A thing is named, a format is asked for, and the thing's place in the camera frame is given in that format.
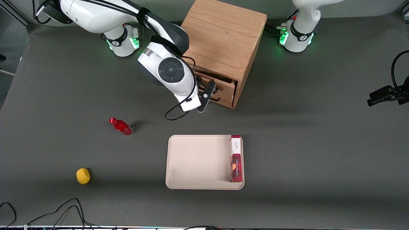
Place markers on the red bottle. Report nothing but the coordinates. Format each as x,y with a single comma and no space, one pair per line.
122,126

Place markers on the red and white box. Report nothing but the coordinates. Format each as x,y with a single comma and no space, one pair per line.
236,166

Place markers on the beige plastic tray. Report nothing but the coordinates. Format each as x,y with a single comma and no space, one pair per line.
199,163

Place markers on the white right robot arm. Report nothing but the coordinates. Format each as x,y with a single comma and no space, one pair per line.
96,16

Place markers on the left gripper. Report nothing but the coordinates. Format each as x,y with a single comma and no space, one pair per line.
406,86

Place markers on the yellow lemon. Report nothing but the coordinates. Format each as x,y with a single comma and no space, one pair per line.
83,176

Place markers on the aluminium frame rail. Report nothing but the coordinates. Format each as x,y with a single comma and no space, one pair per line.
16,14
404,11

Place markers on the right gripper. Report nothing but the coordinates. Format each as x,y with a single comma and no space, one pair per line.
198,85

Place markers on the wooden drawer cabinet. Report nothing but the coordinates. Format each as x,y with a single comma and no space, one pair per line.
223,35

